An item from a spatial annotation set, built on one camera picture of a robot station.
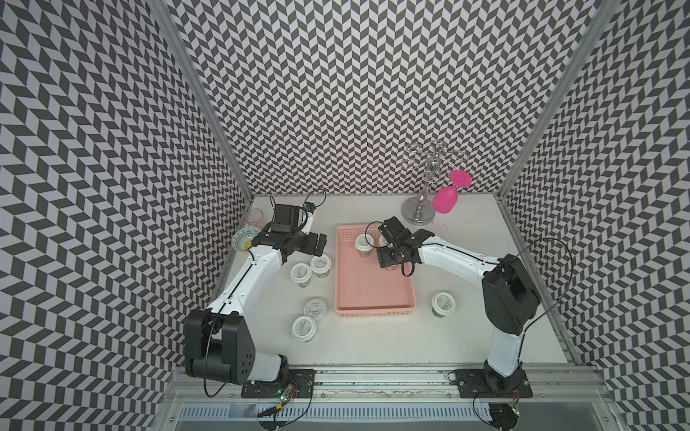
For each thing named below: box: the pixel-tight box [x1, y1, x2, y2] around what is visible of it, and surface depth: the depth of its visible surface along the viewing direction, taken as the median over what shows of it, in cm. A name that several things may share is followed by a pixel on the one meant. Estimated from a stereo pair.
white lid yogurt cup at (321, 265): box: [309, 253, 332, 279], surface depth 91 cm
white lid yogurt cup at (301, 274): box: [289, 262, 312, 289], surface depth 89 cm
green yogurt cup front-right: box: [431, 291, 457, 318], surface depth 82 cm
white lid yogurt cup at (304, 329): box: [291, 315, 318, 344], surface depth 77 cm
